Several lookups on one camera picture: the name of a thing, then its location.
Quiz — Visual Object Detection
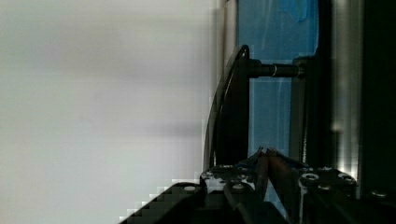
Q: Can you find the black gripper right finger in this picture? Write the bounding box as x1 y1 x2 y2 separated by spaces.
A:
266 148 357 212

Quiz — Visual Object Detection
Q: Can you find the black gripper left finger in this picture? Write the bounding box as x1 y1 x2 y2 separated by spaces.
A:
200 147 268 199

